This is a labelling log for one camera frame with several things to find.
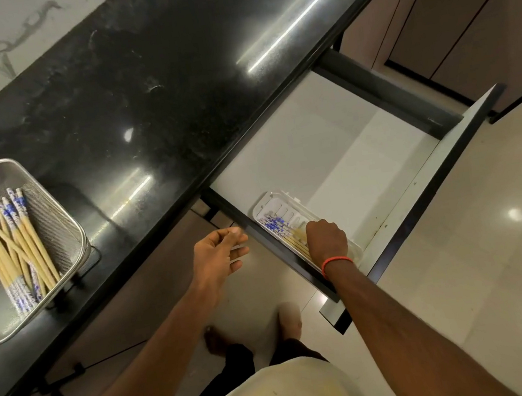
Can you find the white drawer with brown front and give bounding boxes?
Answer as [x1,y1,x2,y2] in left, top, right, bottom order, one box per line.
[184,25,522,352]

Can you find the bundle of patterned chopsticks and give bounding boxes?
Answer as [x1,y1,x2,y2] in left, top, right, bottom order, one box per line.
[258,207,316,266]

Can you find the person's right forearm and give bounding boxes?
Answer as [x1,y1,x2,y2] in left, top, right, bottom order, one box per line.
[328,242,520,396]

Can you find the person's left foot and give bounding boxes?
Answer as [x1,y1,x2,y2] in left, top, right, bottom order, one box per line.
[202,324,228,359]

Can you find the white plastic cutlery box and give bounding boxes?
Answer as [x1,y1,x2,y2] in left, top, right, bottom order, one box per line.
[248,179,366,281]

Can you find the person's right foot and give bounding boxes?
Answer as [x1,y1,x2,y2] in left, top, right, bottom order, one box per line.
[275,301,306,344]

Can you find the black trousers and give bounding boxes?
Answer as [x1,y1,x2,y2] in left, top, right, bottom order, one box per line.
[157,331,333,396]

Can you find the pile of bamboo chopsticks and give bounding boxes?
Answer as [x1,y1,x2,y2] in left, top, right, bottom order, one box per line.
[0,182,67,318]

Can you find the person's foot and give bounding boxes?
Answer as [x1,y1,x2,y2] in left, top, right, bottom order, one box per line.
[202,324,228,359]
[275,301,306,344]

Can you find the person's right hand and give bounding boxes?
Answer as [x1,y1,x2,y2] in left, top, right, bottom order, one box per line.
[303,216,352,269]

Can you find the red wrist band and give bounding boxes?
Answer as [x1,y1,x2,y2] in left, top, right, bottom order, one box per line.
[319,253,358,282]

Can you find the person's left hand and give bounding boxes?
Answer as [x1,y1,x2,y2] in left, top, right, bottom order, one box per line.
[183,224,260,312]

